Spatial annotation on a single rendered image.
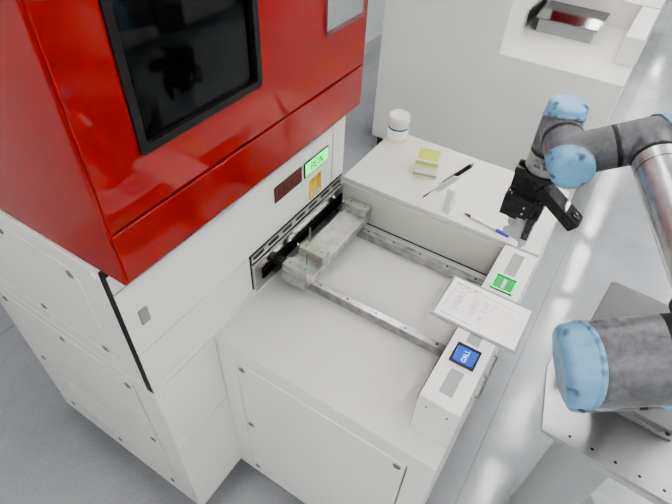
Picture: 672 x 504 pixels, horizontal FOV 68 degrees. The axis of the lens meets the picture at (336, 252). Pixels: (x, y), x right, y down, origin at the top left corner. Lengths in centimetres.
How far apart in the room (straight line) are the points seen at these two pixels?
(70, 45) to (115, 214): 26
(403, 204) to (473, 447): 107
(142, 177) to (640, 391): 76
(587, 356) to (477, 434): 151
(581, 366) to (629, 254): 252
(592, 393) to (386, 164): 110
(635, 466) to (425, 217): 79
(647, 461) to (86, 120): 127
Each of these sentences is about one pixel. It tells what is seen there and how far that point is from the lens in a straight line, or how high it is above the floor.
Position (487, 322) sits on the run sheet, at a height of 96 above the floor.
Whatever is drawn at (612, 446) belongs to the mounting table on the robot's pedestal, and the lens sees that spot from 135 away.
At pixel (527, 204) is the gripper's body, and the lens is 114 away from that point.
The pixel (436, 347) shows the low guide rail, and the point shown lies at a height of 85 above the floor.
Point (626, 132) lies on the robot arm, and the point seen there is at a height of 147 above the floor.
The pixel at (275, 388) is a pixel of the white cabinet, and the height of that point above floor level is 75.
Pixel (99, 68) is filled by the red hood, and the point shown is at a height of 159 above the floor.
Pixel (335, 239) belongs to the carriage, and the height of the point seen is 88.
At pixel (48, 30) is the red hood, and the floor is 165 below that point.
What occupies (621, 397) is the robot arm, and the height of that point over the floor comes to 134.
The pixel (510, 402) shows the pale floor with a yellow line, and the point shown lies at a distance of 231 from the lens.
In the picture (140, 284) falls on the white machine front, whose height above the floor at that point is 115.
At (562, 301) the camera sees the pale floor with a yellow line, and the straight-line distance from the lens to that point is 277.
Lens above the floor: 189
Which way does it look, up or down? 44 degrees down
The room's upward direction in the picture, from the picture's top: 3 degrees clockwise
